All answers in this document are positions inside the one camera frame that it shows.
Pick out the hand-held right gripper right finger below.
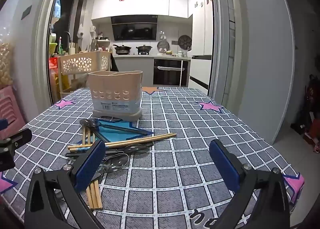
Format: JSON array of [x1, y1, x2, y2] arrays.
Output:
[[209, 139, 298, 229]]

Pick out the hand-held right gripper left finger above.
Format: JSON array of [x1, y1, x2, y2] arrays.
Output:
[[24, 140, 107, 229]]

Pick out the beige perforated utensil holder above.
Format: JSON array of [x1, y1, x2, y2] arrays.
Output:
[[87, 70, 143, 122]]

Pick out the pink plastic stool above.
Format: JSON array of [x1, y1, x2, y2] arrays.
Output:
[[0, 86, 26, 140]]

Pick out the grey checkered star tablecloth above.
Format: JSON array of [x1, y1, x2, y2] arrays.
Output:
[[0, 87, 305, 229]]

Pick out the bag of beige snacks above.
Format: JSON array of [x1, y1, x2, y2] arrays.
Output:
[[0, 42, 16, 90]]

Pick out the red plastic basket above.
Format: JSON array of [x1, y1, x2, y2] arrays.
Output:
[[48, 57, 61, 70]]

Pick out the pile of dark red bags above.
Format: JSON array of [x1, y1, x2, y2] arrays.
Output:
[[290, 74, 320, 151]]

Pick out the beige perforated trolley cart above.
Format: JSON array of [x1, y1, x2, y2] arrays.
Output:
[[58, 51, 112, 94]]

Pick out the grey kitchen counter cabinets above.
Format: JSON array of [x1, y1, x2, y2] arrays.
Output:
[[111, 54, 191, 88]]

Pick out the black kitchen faucet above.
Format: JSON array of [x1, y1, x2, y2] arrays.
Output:
[[64, 31, 73, 52]]

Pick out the black built-in oven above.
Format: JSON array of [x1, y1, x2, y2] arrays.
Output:
[[153, 59, 190, 87]]

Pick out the white spice rack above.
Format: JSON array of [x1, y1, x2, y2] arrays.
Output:
[[91, 39, 112, 52]]

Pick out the black wok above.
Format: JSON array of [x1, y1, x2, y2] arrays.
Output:
[[113, 44, 132, 55]]

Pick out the white refrigerator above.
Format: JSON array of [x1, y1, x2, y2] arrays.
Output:
[[187, 0, 213, 90]]

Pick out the black cooking pot with lid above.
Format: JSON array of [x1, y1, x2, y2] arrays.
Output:
[[136, 45, 153, 55]]

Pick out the dark round baking pan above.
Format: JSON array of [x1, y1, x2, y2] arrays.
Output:
[[178, 35, 192, 49]]

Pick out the patterned round plate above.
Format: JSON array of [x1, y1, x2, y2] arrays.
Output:
[[157, 40, 171, 54]]

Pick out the black range hood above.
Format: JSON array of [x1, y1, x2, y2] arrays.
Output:
[[111, 15, 158, 41]]

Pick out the group of fridge magnets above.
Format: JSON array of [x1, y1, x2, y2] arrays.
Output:
[[194, 0, 213, 8]]

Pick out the dark wall switch panel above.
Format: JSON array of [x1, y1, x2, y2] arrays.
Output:
[[21, 6, 33, 20]]

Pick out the grey sliding door frame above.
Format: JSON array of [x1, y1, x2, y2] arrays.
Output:
[[34, 0, 245, 107]]

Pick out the white wall cabinets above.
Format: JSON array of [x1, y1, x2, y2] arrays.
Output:
[[91, 0, 190, 20]]

